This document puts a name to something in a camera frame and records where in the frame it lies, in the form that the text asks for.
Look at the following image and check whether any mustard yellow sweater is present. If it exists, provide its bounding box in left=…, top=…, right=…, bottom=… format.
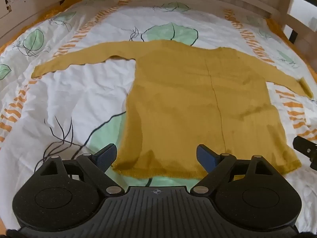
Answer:
left=32, top=40, right=313, bottom=179

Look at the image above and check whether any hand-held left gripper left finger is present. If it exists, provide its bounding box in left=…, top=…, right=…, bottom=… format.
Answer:
left=35, top=143, right=125, bottom=197

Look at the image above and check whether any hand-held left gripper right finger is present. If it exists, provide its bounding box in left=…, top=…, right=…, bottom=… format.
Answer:
left=190, top=144, right=283, bottom=197

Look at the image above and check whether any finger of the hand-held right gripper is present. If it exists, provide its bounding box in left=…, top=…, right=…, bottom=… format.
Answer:
left=293, top=136, right=317, bottom=157

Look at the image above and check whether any white leaf print duvet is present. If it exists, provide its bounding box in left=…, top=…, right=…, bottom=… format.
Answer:
left=0, top=0, right=317, bottom=231

